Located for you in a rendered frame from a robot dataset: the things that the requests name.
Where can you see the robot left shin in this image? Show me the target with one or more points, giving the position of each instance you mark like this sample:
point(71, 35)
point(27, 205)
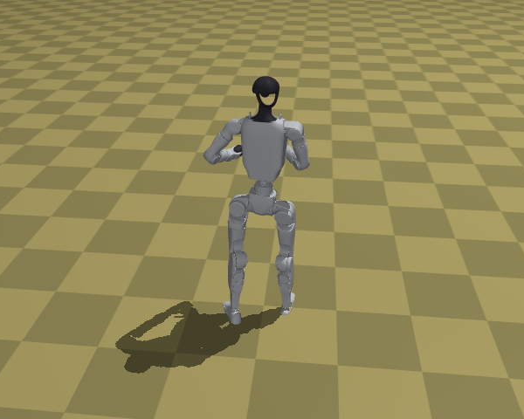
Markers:
point(235, 281)

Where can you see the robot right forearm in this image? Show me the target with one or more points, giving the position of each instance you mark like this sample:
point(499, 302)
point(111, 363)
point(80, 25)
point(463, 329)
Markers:
point(290, 155)

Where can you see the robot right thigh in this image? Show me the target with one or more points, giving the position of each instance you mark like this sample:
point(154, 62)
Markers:
point(285, 216)

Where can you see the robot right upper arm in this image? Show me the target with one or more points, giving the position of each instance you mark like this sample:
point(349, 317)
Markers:
point(294, 132)

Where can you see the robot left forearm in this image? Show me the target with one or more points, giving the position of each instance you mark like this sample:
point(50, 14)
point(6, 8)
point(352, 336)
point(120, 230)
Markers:
point(228, 154)

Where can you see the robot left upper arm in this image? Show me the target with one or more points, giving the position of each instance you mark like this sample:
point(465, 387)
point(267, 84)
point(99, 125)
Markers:
point(232, 127)

